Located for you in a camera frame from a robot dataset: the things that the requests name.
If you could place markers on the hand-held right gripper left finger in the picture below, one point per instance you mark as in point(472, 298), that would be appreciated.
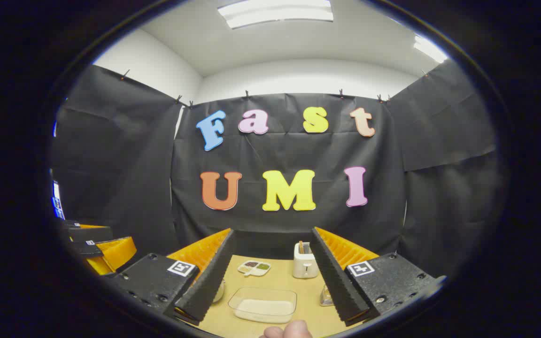
point(204, 281)

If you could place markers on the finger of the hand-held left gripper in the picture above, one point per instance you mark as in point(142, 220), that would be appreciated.
point(87, 233)
point(115, 256)

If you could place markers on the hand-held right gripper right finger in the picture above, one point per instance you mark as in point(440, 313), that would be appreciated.
point(338, 281)

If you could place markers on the dark grey rice cooker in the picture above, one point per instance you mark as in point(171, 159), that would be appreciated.
point(219, 291)

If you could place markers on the white rice pile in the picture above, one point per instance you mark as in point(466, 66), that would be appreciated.
point(263, 310)

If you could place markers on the white toaster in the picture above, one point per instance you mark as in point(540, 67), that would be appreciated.
point(304, 266)

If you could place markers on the white printed sheet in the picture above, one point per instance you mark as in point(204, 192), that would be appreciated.
point(57, 199)

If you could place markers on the white divided dish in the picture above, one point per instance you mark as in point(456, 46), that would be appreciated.
point(254, 271)

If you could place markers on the clear plastic box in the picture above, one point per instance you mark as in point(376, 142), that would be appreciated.
point(263, 295)

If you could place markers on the green mung beans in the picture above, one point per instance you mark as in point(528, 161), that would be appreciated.
point(263, 266)

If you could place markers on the ceiling light panel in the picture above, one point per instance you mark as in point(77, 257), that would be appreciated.
point(275, 11)

